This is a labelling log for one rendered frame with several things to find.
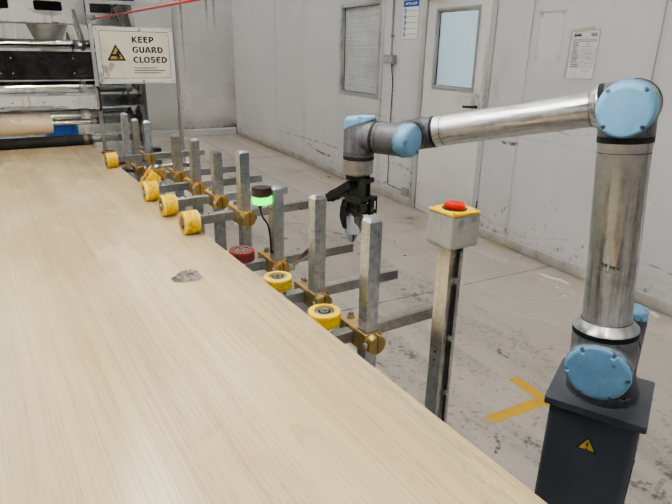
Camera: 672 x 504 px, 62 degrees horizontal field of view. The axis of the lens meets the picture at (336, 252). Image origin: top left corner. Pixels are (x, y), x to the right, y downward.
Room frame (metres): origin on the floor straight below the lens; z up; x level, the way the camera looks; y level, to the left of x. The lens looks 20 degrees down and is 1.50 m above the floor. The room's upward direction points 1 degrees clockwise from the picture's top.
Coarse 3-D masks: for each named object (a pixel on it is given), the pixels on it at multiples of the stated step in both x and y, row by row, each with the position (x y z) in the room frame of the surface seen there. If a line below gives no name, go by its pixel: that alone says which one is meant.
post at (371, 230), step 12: (372, 216) 1.24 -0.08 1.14; (372, 228) 1.21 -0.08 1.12; (372, 240) 1.22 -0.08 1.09; (372, 252) 1.22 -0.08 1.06; (360, 264) 1.24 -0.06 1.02; (372, 264) 1.22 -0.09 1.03; (360, 276) 1.24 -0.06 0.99; (372, 276) 1.22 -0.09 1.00; (360, 288) 1.24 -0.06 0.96; (372, 288) 1.22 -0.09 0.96; (360, 300) 1.23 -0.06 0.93; (372, 300) 1.22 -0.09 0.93; (360, 312) 1.23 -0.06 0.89; (372, 312) 1.22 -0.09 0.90; (360, 324) 1.23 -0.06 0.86; (372, 324) 1.22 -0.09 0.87; (372, 360) 1.22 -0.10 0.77
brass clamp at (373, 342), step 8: (344, 320) 1.28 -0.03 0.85; (352, 320) 1.28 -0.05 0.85; (352, 328) 1.25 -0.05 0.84; (360, 336) 1.22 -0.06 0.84; (368, 336) 1.21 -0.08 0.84; (376, 336) 1.20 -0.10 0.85; (360, 344) 1.22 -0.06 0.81; (368, 344) 1.19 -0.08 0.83; (376, 344) 1.19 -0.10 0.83; (384, 344) 1.21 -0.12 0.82; (376, 352) 1.20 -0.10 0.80
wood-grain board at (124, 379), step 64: (0, 192) 2.31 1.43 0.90; (64, 192) 2.33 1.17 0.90; (128, 192) 2.35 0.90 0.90; (0, 256) 1.55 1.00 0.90; (64, 256) 1.56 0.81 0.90; (128, 256) 1.57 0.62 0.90; (192, 256) 1.58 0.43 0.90; (0, 320) 1.14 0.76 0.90; (64, 320) 1.15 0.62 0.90; (128, 320) 1.15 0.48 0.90; (192, 320) 1.16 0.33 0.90; (256, 320) 1.17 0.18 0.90; (0, 384) 0.89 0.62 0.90; (64, 384) 0.89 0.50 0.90; (128, 384) 0.89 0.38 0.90; (192, 384) 0.90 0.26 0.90; (256, 384) 0.90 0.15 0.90; (320, 384) 0.91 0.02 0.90; (384, 384) 0.91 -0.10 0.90; (0, 448) 0.71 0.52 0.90; (64, 448) 0.71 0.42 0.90; (128, 448) 0.72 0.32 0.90; (192, 448) 0.72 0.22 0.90; (256, 448) 0.72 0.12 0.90; (320, 448) 0.73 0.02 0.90; (384, 448) 0.73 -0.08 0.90; (448, 448) 0.73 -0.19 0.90
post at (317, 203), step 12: (312, 204) 1.43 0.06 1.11; (324, 204) 1.44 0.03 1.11; (312, 216) 1.43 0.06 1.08; (324, 216) 1.44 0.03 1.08; (312, 228) 1.43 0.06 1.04; (324, 228) 1.44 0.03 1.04; (312, 240) 1.43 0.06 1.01; (324, 240) 1.44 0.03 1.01; (312, 252) 1.43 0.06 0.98; (324, 252) 1.44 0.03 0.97; (312, 264) 1.43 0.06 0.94; (324, 264) 1.44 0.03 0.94; (312, 276) 1.43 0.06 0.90; (324, 276) 1.44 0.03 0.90; (312, 288) 1.43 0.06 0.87; (324, 288) 1.44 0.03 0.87
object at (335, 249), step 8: (328, 248) 1.79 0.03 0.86; (336, 248) 1.81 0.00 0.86; (344, 248) 1.82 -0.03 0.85; (352, 248) 1.84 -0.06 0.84; (288, 256) 1.71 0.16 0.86; (296, 256) 1.72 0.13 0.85; (328, 256) 1.79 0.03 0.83; (248, 264) 1.63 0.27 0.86; (256, 264) 1.65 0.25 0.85; (264, 264) 1.66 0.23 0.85
